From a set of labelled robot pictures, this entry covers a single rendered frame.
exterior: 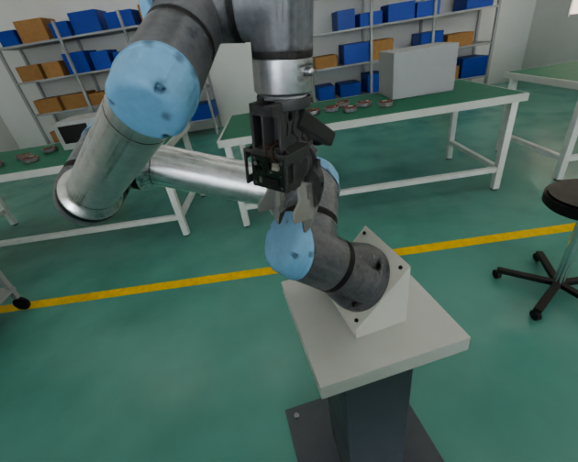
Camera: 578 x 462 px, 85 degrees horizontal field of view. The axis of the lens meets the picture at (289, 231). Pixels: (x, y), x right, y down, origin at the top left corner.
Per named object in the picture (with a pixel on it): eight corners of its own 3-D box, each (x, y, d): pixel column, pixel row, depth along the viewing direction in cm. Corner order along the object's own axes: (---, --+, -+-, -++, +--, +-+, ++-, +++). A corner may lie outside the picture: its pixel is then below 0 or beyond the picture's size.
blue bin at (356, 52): (339, 63, 559) (339, 45, 544) (362, 60, 558) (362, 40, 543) (344, 65, 523) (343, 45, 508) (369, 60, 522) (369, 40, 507)
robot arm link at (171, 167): (328, 243, 70) (75, 196, 65) (332, 190, 77) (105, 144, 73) (346, 216, 59) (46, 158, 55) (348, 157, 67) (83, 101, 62)
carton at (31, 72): (38, 80, 547) (30, 65, 535) (58, 76, 546) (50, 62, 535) (22, 82, 513) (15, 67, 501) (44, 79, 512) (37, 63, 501)
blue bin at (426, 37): (410, 51, 556) (411, 33, 541) (430, 49, 554) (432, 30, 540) (420, 52, 520) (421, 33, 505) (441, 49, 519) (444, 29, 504)
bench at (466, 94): (246, 187, 338) (229, 115, 299) (450, 156, 332) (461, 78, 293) (239, 230, 261) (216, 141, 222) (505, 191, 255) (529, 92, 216)
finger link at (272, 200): (249, 227, 53) (253, 180, 47) (270, 213, 57) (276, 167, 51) (263, 236, 52) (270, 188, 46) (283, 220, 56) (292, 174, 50)
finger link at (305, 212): (289, 245, 49) (276, 190, 45) (308, 227, 53) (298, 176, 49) (305, 247, 47) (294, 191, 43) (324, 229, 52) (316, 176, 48)
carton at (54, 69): (61, 75, 546) (54, 61, 535) (77, 73, 545) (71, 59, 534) (48, 78, 512) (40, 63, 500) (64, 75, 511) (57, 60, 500)
